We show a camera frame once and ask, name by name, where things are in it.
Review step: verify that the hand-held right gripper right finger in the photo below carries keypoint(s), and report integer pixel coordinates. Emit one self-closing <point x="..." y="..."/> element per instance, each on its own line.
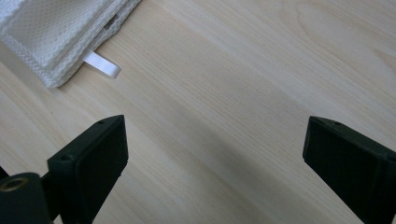
<point x="348" y="161"/>

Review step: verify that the white mesh cloth bag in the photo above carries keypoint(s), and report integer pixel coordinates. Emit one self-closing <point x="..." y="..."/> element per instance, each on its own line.
<point x="53" y="34"/>

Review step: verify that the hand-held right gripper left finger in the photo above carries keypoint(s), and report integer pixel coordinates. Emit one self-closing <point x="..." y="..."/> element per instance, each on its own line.
<point x="93" y="161"/>

